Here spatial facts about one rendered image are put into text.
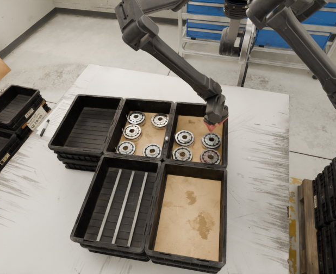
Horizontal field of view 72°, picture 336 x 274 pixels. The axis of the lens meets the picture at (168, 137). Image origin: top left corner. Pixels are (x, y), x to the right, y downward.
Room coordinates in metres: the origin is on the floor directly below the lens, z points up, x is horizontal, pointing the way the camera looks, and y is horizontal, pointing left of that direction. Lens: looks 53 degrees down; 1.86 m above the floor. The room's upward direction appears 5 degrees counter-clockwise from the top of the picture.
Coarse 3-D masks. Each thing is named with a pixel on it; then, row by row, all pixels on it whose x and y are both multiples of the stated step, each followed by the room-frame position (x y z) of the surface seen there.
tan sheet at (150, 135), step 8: (144, 128) 0.86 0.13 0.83; (152, 128) 0.86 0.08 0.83; (144, 136) 0.80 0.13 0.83; (152, 136) 0.80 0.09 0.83; (160, 136) 0.79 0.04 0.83; (136, 144) 0.75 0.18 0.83; (144, 144) 0.75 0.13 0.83; (160, 144) 0.74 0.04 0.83; (136, 152) 0.70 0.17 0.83; (152, 152) 0.69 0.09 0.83
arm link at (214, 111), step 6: (216, 84) 0.72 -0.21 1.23; (216, 90) 0.70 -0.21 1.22; (216, 96) 0.70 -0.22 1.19; (210, 102) 0.68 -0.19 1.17; (210, 108) 0.65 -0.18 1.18; (216, 108) 0.65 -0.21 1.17; (222, 108) 0.66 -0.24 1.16; (210, 114) 0.63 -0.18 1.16; (216, 114) 0.62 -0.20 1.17; (210, 120) 0.63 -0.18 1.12; (216, 120) 0.62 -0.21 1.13
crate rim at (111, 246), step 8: (136, 160) 0.59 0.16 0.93; (144, 160) 0.58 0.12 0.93; (152, 160) 0.58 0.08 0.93; (96, 168) 0.56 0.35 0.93; (160, 168) 0.53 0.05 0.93; (96, 176) 0.52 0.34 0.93; (88, 192) 0.44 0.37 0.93; (152, 192) 0.42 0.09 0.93; (152, 200) 0.38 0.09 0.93; (80, 208) 0.38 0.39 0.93; (152, 208) 0.35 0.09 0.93; (80, 216) 0.34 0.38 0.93; (72, 232) 0.28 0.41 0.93; (144, 232) 0.26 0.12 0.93; (72, 240) 0.25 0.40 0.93; (80, 240) 0.25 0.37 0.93; (88, 240) 0.25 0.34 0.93; (144, 240) 0.23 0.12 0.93; (112, 248) 0.21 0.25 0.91; (120, 248) 0.21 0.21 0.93; (128, 248) 0.20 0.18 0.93; (136, 248) 0.20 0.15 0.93; (144, 248) 0.20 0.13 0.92
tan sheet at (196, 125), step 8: (184, 120) 0.90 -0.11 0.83; (192, 120) 0.89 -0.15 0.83; (200, 120) 0.89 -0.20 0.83; (176, 128) 0.84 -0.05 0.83; (184, 128) 0.84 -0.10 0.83; (192, 128) 0.83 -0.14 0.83; (200, 128) 0.82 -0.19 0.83; (216, 128) 0.81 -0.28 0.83; (200, 136) 0.77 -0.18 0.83; (200, 144) 0.72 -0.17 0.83; (192, 152) 0.67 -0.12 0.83; (200, 152) 0.66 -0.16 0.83; (192, 160) 0.62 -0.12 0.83
